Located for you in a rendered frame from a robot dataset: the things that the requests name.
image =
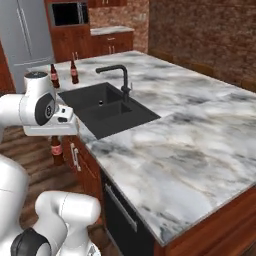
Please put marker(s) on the black sink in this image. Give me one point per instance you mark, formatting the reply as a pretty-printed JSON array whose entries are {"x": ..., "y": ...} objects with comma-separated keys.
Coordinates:
[{"x": 110, "y": 115}]

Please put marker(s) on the brown bottle with red label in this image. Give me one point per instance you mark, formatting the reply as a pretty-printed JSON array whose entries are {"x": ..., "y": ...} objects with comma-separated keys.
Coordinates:
[
  {"x": 54, "y": 76},
  {"x": 57, "y": 150},
  {"x": 74, "y": 72}
]

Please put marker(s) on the black microwave oven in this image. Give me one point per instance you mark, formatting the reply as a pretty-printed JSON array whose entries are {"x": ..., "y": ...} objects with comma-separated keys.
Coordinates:
[{"x": 68, "y": 14}]

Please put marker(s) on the grey fridge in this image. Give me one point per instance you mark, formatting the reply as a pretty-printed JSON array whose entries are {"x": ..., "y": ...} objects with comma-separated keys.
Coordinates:
[{"x": 23, "y": 36}]

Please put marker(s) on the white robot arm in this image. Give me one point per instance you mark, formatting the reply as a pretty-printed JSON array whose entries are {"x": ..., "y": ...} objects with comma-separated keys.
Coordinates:
[{"x": 13, "y": 200}]

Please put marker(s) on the brown wooden cupboard door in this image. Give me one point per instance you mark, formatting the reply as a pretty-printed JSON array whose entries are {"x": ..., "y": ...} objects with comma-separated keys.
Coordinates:
[{"x": 88, "y": 170}]

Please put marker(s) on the black tap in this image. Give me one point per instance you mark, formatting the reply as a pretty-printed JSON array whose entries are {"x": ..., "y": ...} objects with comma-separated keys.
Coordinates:
[{"x": 125, "y": 83}]

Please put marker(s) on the brown wooden island panel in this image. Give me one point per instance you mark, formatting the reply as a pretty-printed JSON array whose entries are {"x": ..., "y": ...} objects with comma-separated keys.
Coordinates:
[{"x": 213, "y": 230}]

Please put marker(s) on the brown wooden side cupboard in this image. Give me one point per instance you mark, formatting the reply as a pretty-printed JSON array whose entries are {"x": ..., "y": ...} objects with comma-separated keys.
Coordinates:
[{"x": 6, "y": 73}]

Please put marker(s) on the black dishwasher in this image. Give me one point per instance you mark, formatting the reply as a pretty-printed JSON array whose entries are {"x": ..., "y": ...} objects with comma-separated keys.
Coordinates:
[{"x": 123, "y": 226}]

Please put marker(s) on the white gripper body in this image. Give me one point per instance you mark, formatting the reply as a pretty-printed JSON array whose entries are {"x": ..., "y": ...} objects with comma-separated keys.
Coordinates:
[{"x": 50, "y": 130}]

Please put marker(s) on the brown wooden cupboard run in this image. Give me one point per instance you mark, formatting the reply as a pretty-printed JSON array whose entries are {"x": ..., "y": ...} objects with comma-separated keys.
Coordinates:
[{"x": 73, "y": 41}]

